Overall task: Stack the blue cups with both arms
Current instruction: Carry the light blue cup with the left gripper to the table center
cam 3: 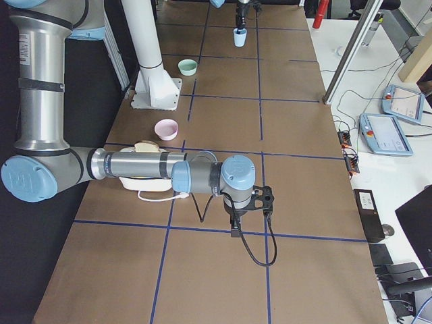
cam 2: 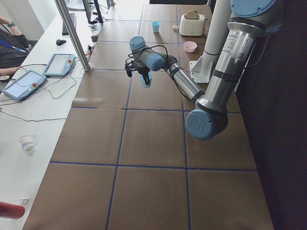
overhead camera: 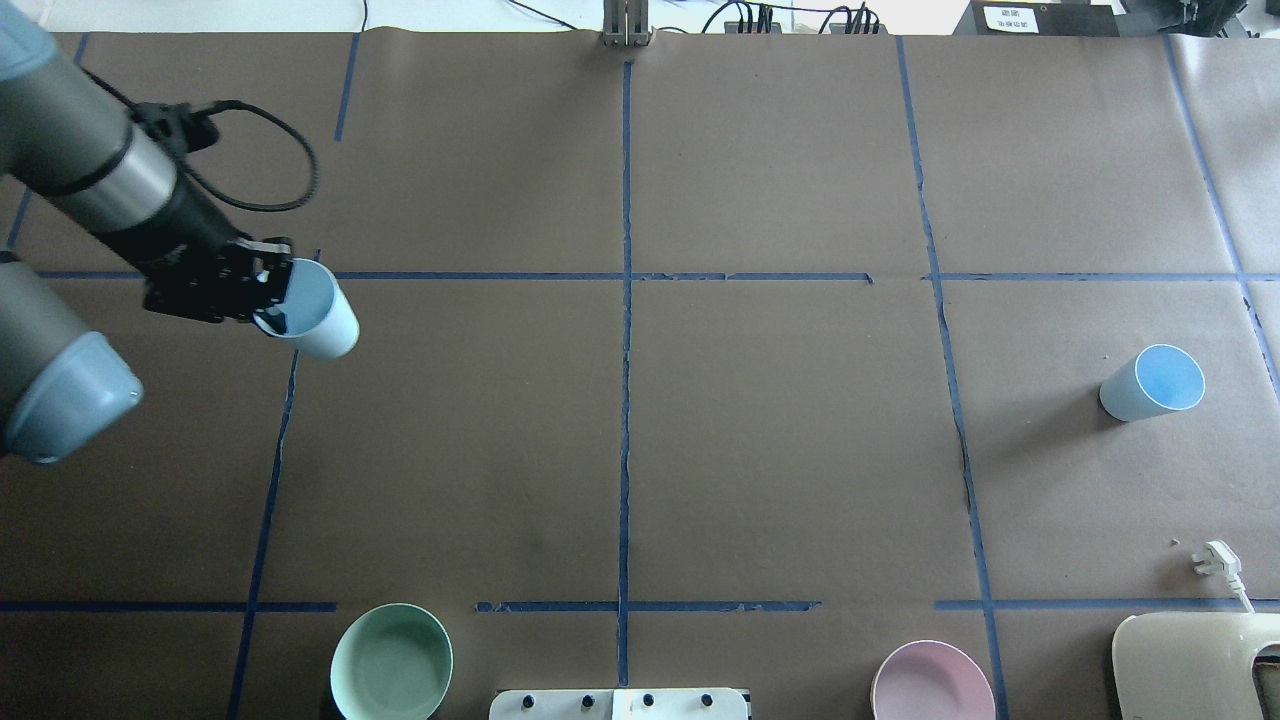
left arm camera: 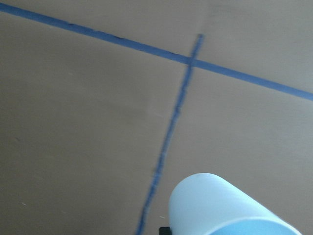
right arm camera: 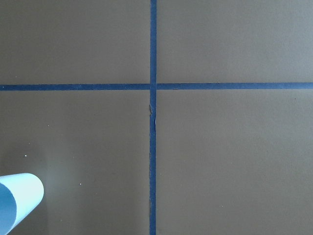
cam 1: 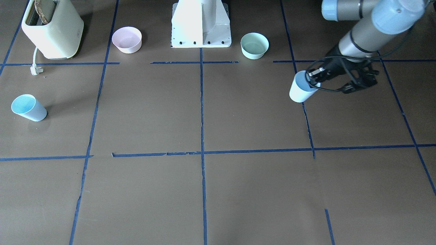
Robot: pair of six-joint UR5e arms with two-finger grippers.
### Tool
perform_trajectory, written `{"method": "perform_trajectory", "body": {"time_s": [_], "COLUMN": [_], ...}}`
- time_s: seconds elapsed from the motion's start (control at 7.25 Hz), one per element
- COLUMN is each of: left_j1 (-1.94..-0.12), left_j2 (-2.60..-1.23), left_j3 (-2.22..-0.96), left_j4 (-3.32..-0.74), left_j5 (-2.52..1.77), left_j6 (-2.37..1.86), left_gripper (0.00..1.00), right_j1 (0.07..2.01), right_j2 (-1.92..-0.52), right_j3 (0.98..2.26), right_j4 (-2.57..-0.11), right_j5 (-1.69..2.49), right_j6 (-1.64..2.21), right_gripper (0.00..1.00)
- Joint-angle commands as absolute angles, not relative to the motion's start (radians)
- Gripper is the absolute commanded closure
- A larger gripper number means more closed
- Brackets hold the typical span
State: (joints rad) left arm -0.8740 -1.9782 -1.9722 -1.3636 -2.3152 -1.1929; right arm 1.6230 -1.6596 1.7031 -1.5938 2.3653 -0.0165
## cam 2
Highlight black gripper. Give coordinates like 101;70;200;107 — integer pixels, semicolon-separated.
136;66;150;85

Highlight light blue cup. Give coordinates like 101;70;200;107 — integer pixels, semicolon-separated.
140;73;152;88
152;21;160;33

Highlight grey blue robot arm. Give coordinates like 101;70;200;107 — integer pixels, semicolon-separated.
125;0;283;139

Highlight pink bowl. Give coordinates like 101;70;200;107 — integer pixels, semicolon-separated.
183;41;197;53

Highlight cream toaster with bread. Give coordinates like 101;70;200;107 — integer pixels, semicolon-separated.
179;11;205;36

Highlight black monitor stand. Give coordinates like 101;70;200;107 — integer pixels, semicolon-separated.
83;0;104;24

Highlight far blue teach pendant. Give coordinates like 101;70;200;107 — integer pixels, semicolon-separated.
43;54;75;78

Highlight blue teach pendant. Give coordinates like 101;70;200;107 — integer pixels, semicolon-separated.
2;70;47;101
43;54;75;78

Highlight black computer mouse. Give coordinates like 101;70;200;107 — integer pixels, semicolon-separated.
56;39;66;46

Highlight black keyboard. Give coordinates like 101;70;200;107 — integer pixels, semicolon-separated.
61;12;77;36

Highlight near blue teach pendant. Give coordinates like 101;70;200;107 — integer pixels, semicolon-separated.
2;70;47;101

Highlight seated person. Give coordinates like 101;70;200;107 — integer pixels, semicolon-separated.
0;15;32;77

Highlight paper cup on desk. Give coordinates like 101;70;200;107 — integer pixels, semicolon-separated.
18;135;34;151

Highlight red cylinder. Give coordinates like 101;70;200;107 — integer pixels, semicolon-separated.
0;202;25;219

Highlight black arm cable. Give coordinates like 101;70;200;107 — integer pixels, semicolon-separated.
126;45;192;96

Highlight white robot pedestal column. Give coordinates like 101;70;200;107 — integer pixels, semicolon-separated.
190;0;232;83

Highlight aluminium frame post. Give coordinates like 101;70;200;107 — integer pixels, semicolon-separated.
55;0;90;72

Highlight black pendant cables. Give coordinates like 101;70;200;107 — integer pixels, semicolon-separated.
0;59;83;122

